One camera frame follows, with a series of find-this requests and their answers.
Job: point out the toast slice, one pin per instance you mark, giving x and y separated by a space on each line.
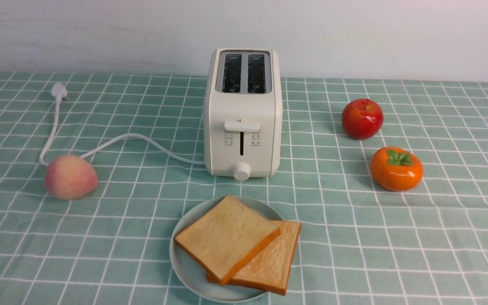
228 209
269 270

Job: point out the white two-slot toaster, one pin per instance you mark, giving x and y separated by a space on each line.
242 113

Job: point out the red apple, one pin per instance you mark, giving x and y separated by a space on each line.
362 118

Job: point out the light green round plate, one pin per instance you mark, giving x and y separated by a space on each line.
193 276

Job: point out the orange persimmon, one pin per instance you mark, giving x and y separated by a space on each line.
396 169

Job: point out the pink peach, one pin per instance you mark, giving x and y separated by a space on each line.
69 177

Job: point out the green checkered tablecloth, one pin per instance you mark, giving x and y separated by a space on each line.
360 244

